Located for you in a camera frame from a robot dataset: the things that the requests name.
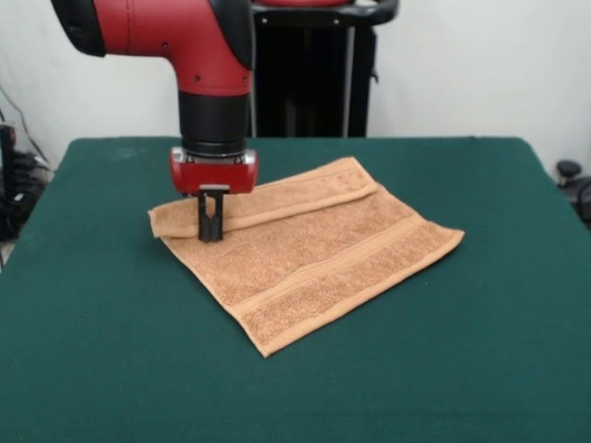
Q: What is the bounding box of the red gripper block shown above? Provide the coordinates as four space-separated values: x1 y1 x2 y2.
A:
168 146 260 243

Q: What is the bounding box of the tan terry towel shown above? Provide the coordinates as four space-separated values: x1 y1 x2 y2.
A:
147 156 466 359

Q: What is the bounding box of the dark green table cloth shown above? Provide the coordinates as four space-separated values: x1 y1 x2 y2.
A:
0 135 591 443

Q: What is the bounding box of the black electronics box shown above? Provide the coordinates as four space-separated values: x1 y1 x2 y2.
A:
0 122 19 199

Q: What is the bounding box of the black office chair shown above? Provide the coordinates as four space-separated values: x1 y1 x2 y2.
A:
555 159 591 230

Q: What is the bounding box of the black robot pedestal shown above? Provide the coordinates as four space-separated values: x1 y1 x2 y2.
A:
248 0 399 138

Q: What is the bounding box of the black cable bundle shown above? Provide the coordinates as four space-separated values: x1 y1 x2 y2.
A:
11 150 53 188

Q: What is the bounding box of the grey cable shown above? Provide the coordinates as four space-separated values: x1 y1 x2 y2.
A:
0 85 53 168

